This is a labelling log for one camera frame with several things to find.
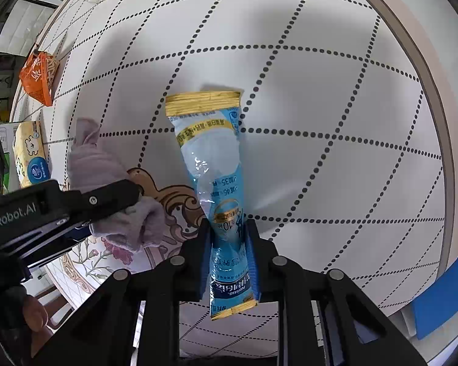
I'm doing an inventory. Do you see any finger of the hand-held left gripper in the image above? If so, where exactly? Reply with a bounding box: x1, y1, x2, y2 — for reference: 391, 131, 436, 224
59, 178, 144, 225
0, 220, 95, 271

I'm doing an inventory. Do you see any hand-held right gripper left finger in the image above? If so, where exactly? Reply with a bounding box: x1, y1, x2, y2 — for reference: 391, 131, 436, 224
32, 219, 214, 366

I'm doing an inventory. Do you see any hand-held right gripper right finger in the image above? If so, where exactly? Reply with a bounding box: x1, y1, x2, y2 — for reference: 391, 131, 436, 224
244, 219, 428, 366

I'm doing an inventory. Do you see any purple sock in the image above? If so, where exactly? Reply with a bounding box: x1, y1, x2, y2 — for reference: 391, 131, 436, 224
67, 117, 165, 253

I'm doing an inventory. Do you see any blue and yellow stick packet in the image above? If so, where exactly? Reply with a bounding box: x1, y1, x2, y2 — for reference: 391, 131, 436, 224
165, 89, 258, 321

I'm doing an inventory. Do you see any person's left hand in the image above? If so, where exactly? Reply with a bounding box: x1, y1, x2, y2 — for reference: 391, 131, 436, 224
21, 295, 49, 332

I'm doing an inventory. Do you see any yellow tissue pack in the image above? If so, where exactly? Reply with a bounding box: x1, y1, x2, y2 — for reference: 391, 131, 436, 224
13, 121, 49, 188

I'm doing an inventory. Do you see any green and white box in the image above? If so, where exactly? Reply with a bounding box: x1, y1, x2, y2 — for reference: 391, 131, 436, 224
0, 122, 20, 195

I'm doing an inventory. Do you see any orange snack packet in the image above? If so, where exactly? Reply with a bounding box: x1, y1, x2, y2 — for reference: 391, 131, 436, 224
19, 49, 60, 107

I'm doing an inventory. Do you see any blue board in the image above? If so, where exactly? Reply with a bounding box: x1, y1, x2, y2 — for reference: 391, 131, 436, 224
411, 236, 458, 341

